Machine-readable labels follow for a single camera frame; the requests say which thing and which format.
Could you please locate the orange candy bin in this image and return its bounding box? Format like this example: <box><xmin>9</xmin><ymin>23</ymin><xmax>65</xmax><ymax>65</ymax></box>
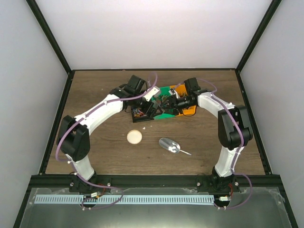
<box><xmin>175</xmin><ymin>84</ymin><xmax>196</xmax><ymax>116</ymax></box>

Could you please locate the black candy bin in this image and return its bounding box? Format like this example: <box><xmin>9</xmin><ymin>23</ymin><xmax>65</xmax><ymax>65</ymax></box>
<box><xmin>131</xmin><ymin>107</ymin><xmax>154</xmax><ymax>123</ymax></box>

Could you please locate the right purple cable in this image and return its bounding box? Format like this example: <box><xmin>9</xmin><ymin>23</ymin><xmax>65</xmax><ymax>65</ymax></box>
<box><xmin>194</xmin><ymin>78</ymin><xmax>253</xmax><ymax>210</ymax></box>

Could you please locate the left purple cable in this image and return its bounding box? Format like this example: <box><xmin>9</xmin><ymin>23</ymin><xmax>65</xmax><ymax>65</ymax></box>
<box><xmin>55</xmin><ymin>71</ymin><xmax>158</xmax><ymax>211</ymax></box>

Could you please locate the purple cable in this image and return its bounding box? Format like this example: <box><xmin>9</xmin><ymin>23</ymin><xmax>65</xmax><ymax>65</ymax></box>
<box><xmin>194</xmin><ymin>78</ymin><xmax>253</xmax><ymax>210</ymax></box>
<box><xmin>55</xmin><ymin>71</ymin><xmax>158</xmax><ymax>211</ymax></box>

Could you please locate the light blue slotted rail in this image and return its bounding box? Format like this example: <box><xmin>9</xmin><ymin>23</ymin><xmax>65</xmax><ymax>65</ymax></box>
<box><xmin>34</xmin><ymin>194</ymin><xmax>214</xmax><ymax>205</ymax></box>

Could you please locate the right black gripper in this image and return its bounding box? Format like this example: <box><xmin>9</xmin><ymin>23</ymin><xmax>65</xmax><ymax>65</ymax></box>
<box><xmin>159</xmin><ymin>95</ymin><xmax>194</xmax><ymax>116</ymax></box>

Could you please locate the cream jar lid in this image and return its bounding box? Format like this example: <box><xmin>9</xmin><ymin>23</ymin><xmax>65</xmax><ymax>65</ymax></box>
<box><xmin>126</xmin><ymin>130</ymin><xmax>143</xmax><ymax>144</ymax></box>

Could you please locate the green candy bin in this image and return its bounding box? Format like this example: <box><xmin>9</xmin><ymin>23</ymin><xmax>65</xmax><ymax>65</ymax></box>
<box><xmin>152</xmin><ymin>85</ymin><xmax>175</xmax><ymax>120</ymax></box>

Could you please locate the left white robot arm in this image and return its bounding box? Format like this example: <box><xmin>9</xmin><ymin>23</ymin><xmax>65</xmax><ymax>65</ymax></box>
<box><xmin>55</xmin><ymin>72</ymin><xmax>161</xmax><ymax>192</ymax></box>

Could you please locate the black front frame beam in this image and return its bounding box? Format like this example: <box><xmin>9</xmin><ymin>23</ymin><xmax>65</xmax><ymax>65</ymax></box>
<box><xmin>28</xmin><ymin>174</ymin><xmax>282</xmax><ymax>190</ymax></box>

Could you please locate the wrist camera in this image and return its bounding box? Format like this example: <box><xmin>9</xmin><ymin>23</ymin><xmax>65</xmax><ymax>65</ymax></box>
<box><xmin>169</xmin><ymin>88</ymin><xmax>180</xmax><ymax>99</ymax></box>
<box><xmin>144</xmin><ymin>86</ymin><xmax>161</xmax><ymax>101</ymax></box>

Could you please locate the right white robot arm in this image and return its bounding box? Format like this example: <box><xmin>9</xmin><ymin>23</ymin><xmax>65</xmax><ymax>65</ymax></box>
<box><xmin>160</xmin><ymin>77</ymin><xmax>253</xmax><ymax>191</ymax></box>

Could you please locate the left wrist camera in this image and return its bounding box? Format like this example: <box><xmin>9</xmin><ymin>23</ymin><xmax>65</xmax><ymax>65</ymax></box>
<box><xmin>144</xmin><ymin>86</ymin><xmax>161</xmax><ymax>101</ymax></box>

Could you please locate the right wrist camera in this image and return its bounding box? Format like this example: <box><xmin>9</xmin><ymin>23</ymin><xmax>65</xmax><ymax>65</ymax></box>
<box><xmin>169</xmin><ymin>88</ymin><xmax>180</xmax><ymax>99</ymax></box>

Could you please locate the metal scoop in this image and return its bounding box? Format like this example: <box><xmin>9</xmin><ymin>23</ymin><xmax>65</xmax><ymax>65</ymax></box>
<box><xmin>159</xmin><ymin>138</ymin><xmax>192</xmax><ymax>156</ymax></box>

